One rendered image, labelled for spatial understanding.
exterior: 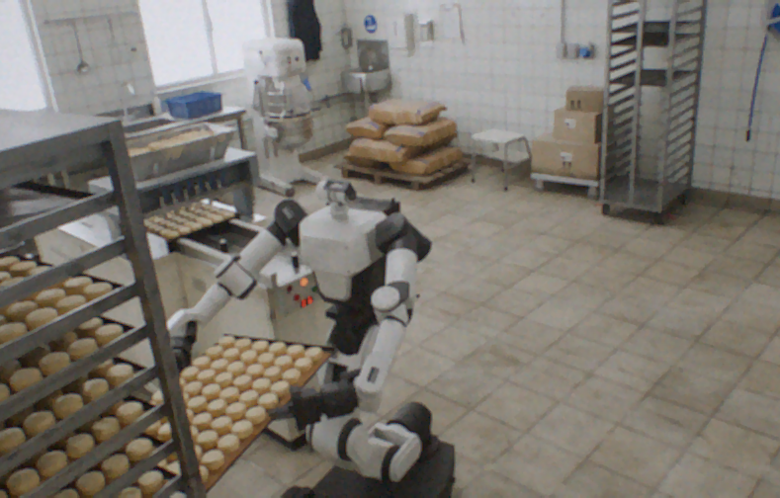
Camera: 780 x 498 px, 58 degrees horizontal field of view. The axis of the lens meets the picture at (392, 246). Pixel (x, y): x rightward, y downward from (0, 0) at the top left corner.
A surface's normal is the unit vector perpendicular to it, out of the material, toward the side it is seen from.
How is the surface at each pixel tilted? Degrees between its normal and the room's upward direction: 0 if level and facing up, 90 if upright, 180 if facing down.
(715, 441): 0
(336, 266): 90
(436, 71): 90
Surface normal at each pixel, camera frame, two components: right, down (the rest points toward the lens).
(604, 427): -0.07, -0.92
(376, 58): -0.67, 0.33
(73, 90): 0.73, 0.21
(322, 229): -0.43, -0.40
